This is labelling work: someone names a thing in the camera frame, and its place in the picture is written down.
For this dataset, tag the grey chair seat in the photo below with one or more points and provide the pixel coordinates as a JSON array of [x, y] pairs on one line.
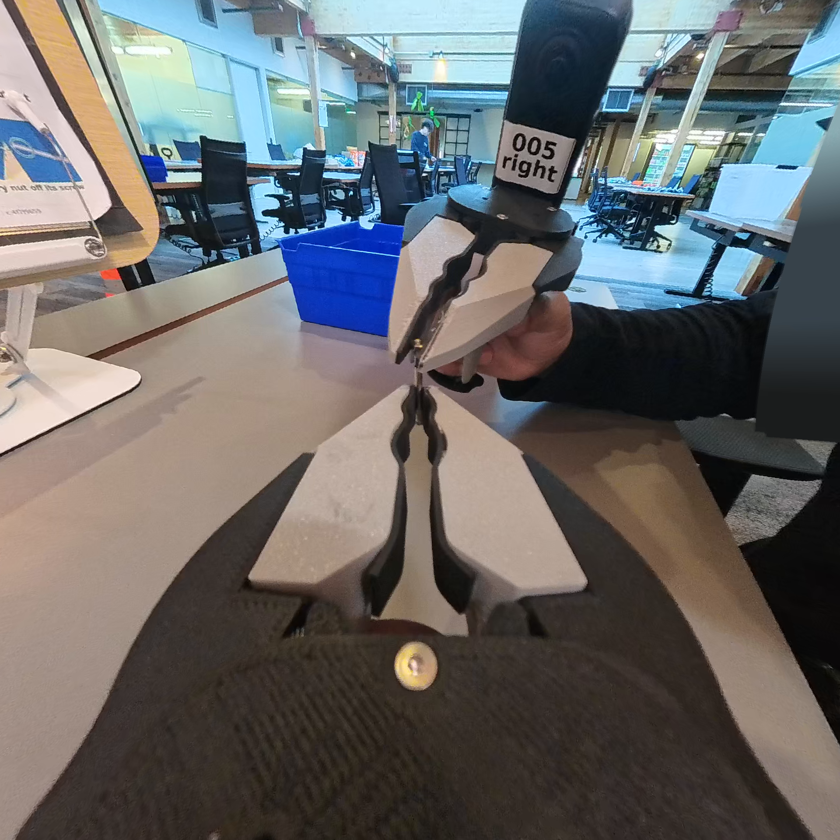
[[741, 446]]

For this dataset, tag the long wooden desk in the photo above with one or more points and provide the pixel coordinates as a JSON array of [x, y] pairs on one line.
[[177, 164]]

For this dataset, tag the instruction sheet with blue pictures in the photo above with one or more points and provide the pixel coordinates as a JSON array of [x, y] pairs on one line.
[[65, 197]]

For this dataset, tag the person's black-clothed body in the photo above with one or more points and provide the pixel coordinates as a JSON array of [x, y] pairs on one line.
[[807, 577]]

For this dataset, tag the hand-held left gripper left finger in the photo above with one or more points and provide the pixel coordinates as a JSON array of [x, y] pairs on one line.
[[328, 512]]

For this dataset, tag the person's right forearm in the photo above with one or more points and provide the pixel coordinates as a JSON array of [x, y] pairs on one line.
[[656, 354]]

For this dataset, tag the wooden top desk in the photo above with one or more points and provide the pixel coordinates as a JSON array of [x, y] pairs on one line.
[[754, 229]]

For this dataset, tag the blue plastic bin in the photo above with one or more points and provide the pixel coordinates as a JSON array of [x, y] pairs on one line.
[[341, 282], [154, 169]]

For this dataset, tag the silver bolt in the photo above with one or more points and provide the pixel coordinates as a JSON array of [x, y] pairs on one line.
[[418, 342]]

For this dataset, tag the person's right hand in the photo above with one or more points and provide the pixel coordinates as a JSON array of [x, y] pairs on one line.
[[531, 348]]

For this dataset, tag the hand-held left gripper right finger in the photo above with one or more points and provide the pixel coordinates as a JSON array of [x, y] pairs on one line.
[[505, 518]]

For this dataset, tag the white box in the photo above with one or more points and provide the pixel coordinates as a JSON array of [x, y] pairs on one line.
[[754, 197]]

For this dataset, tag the desk with blue chairs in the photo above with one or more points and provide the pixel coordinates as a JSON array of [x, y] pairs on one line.
[[656, 192]]

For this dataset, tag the black office chair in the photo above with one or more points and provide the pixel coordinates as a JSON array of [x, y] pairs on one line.
[[308, 184], [226, 177], [394, 177]]

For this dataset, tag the wooden document stand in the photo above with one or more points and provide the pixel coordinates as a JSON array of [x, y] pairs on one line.
[[79, 387]]

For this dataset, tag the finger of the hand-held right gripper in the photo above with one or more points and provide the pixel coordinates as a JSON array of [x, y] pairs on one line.
[[413, 275], [499, 295]]

